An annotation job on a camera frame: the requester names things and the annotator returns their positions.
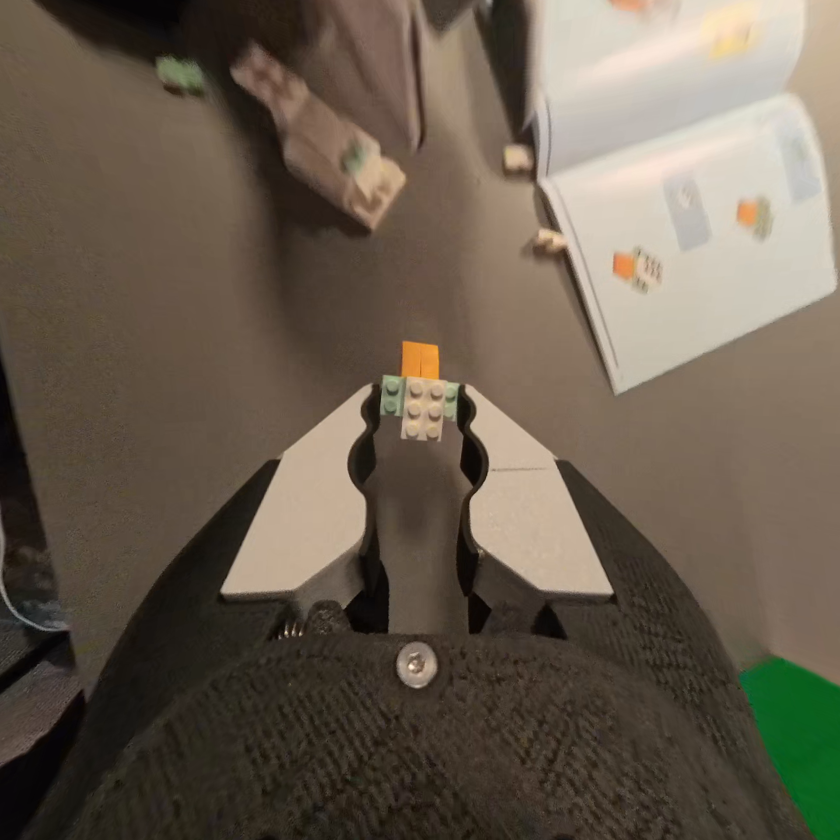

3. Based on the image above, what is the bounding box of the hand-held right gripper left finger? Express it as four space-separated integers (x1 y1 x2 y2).
220 385 389 632

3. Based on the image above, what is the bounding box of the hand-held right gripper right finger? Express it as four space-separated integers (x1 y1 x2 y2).
457 385 616 632

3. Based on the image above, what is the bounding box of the light green lego plate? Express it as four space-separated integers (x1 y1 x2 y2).
382 375 460 418

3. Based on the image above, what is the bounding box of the green plastic bin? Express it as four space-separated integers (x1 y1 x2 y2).
739 658 840 840

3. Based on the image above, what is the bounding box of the white and orange lego assembly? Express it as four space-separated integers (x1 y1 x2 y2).
382 341 460 442

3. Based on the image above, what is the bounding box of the small green lego piece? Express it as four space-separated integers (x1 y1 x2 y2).
155 56 206 96

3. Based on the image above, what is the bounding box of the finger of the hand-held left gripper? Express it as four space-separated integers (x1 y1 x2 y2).
474 0 534 148
289 0 429 153

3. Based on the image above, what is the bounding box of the white lego piece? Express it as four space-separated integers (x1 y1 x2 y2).
230 42 408 232

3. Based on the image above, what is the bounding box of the white cable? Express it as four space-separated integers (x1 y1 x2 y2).
0 518 60 632

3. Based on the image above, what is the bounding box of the open instruction booklet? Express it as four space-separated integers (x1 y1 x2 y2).
525 0 840 396

